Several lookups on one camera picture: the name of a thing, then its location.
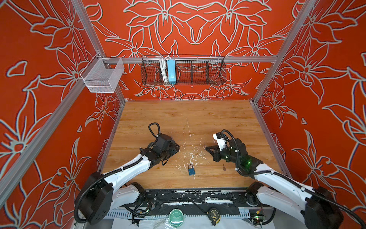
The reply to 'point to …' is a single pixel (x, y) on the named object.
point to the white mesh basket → (97, 79)
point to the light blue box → (171, 71)
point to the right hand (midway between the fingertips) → (204, 148)
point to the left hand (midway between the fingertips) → (178, 147)
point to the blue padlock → (191, 170)
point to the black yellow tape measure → (214, 214)
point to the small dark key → (224, 169)
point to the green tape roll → (176, 217)
